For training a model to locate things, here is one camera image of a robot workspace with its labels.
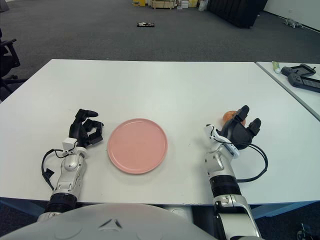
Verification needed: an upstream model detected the black handheld controller with frame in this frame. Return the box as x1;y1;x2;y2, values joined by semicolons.
281;64;317;77

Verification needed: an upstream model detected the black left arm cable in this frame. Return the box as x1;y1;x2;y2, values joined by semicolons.
41;148;71;192

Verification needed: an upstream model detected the grey robot torso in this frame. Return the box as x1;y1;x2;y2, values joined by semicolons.
0;202;216;240

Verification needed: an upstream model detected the grey toy robot dog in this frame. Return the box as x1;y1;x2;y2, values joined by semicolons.
284;18;305;29

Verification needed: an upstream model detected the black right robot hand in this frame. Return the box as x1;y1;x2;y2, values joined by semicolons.
219;105;262;151

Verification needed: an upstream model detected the pink round plate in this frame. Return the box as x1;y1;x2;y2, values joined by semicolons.
107;118;169;175

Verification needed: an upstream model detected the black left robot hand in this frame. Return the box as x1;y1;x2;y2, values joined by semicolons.
69;108;105;149

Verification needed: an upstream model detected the red yellow apple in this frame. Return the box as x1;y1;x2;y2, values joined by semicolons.
221;110;247;125

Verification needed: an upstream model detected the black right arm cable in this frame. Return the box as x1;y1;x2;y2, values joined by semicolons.
236;143;270;182

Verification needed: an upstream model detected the wooden crate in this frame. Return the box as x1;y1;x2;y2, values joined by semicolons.
151;0;175;10

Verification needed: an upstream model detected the black partition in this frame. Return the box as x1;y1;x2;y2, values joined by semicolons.
207;0;269;29

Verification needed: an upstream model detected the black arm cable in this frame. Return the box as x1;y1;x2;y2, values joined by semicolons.
41;148;71;192
236;143;270;182

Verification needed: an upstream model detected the black office chair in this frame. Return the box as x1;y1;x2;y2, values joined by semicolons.
0;26;28;97

